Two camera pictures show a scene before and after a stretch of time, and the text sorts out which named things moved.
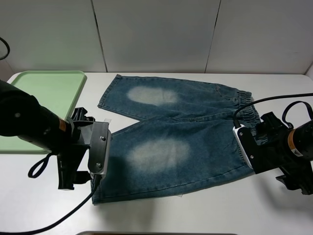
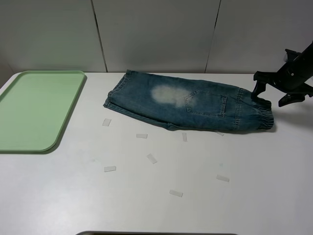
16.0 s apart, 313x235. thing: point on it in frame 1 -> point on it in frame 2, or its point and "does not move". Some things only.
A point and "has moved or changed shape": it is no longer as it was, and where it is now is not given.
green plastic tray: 57,91 does not move
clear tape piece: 107,120 does not move
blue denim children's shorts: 184,138 has moved or changed shape
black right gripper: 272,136 -> 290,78
